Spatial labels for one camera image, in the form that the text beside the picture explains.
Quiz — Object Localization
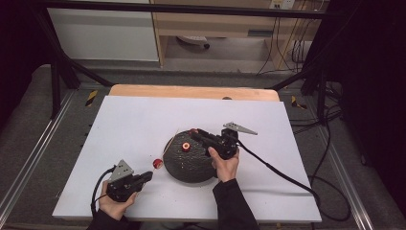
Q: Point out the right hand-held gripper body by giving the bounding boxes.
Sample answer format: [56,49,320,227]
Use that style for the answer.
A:
[207,121,259,161]

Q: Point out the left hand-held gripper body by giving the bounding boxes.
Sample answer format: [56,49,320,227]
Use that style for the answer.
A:
[105,159,145,203]

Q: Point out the black round plate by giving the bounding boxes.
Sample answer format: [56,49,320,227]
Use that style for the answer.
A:
[162,129,224,184]

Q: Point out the person's left hand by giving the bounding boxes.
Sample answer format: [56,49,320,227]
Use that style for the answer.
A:
[99,180,139,221]

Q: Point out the person's right hand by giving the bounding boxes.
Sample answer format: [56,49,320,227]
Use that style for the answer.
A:
[208,146,240,183]

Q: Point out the light wooden table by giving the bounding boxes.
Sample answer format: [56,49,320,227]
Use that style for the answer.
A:
[108,83,282,103]

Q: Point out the yellow black tape strip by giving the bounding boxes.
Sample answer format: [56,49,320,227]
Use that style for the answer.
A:
[290,95,307,110]
[84,89,99,107]

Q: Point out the white device with black wheel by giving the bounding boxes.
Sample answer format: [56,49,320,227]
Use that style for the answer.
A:
[175,34,212,50]

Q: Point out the light wooden desk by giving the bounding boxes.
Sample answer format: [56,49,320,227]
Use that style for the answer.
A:
[149,0,324,70]

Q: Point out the white cabinet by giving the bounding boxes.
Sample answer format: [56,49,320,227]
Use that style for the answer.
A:
[47,0,160,62]

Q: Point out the white power outlet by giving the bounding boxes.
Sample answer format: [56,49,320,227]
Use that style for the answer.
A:
[269,0,297,11]

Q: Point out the dark curtain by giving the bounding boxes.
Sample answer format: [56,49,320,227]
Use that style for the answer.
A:
[324,0,406,219]
[0,0,53,130]

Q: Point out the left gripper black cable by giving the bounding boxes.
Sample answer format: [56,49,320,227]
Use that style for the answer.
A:
[90,165,117,219]

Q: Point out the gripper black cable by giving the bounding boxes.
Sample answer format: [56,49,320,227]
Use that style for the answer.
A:
[90,165,117,219]
[237,108,352,222]

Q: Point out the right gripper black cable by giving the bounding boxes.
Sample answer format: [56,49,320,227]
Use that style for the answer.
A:
[237,108,352,222]

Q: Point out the aluminium floor rail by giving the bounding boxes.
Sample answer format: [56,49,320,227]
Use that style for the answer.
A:
[0,90,77,219]
[315,126,375,230]

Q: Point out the black floor cables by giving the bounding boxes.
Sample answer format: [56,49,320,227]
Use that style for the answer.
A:
[288,80,345,136]

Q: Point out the thin black wall cables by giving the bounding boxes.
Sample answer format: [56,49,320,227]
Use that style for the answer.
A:
[256,15,320,77]

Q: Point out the black metal frame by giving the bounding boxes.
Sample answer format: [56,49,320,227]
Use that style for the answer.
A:
[31,0,343,126]

